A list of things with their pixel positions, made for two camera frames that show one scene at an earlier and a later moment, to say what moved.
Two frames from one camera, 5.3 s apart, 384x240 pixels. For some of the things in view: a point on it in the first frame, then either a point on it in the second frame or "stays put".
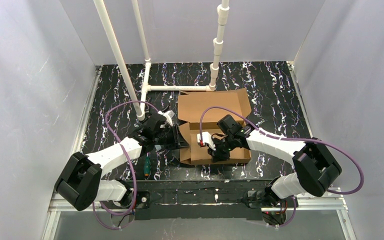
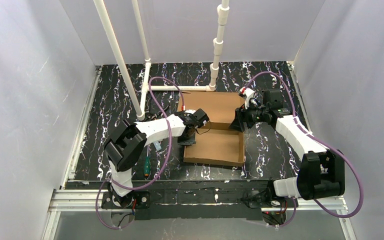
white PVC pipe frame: x=223 y=12 stays put
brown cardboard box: x=190 y=104 stays put
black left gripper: x=172 y=136 -> x=187 y=139
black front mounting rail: x=195 y=199 stays put
